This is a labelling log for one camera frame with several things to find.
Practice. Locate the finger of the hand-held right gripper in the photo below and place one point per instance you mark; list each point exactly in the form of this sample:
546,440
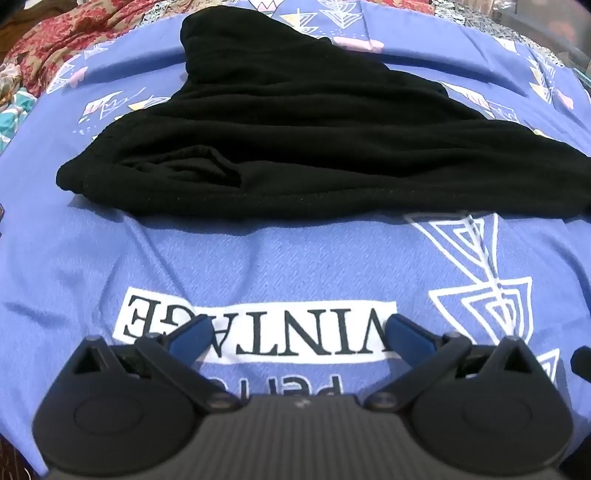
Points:
582,361

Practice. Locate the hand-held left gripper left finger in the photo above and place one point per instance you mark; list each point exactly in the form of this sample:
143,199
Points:
188,340

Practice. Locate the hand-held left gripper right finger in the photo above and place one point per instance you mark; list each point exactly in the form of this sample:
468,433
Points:
408,340

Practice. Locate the black pants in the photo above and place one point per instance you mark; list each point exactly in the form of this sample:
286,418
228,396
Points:
300,138

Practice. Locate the blue printed bedsheet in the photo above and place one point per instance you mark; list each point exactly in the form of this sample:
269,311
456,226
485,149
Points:
300,263

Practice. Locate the teal patterned cloth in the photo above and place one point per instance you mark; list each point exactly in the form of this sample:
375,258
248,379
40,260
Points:
14,117

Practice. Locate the beige floral scarf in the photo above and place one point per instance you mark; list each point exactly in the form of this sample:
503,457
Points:
8,76

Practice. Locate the red patterned blanket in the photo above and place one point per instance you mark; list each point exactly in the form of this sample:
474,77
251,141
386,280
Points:
69,41

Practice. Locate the black white patterned cloth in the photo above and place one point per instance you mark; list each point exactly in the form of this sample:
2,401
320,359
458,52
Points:
466,14

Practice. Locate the glass table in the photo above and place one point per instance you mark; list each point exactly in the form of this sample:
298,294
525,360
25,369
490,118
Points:
554,27

